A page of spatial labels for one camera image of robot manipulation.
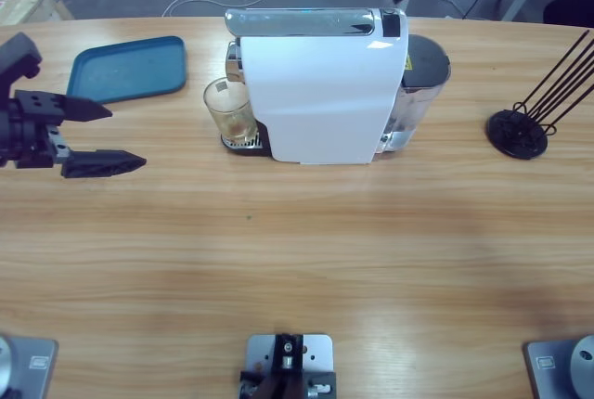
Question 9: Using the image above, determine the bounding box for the metal grille drip tray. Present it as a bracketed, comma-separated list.
[220, 132, 270, 158]

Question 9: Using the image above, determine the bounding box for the coffee machine water tank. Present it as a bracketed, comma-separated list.
[373, 32, 452, 155]

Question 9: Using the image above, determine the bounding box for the black wire capsule holder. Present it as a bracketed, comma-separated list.
[485, 30, 594, 161]

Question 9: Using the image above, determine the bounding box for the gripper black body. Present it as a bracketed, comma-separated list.
[0, 90, 73, 171]

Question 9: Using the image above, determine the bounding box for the blue plastic tray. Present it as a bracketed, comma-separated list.
[65, 35, 189, 106]

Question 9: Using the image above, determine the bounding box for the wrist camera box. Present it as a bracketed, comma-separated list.
[0, 31, 44, 78]

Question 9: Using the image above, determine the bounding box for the silver coffee machine lever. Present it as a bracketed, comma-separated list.
[224, 7, 376, 37]

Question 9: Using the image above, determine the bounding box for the light wooden crate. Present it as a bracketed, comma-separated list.
[0, 0, 75, 27]

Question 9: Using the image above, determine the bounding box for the white capsule coffee machine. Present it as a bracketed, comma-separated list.
[225, 6, 410, 167]

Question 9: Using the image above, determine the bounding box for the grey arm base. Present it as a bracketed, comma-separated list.
[0, 333, 60, 399]
[523, 333, 594, 399]

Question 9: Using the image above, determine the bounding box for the clear drinking glass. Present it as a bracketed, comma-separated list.
[202, 77, 260, 146]

